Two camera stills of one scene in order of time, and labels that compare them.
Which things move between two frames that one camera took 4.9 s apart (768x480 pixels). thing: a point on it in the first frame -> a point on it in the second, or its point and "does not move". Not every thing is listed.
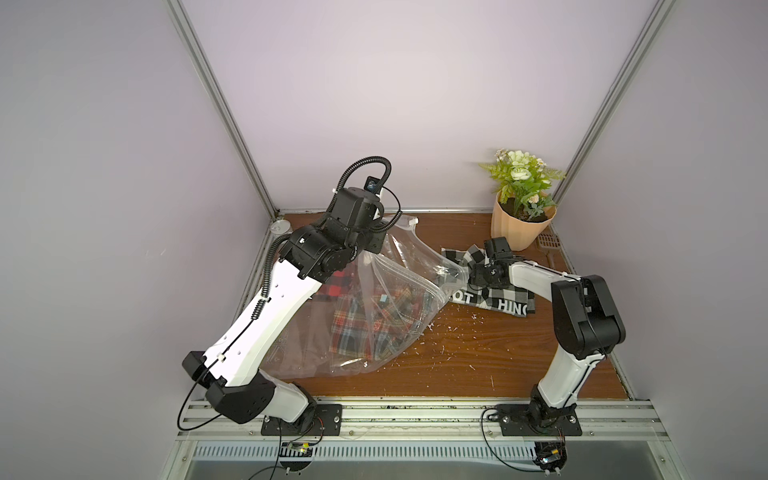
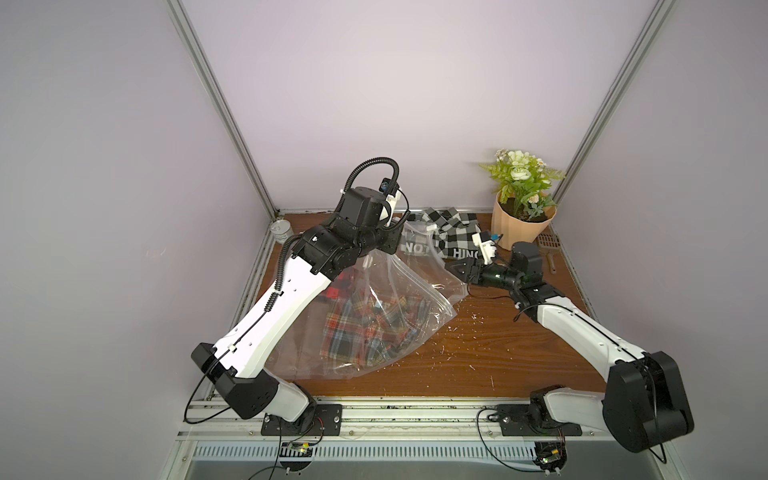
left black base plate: (328, 421) does not move
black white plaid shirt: (509, 300) -> (444, 234)
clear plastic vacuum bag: (366, 313) does not move
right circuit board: (550, 456) does not move
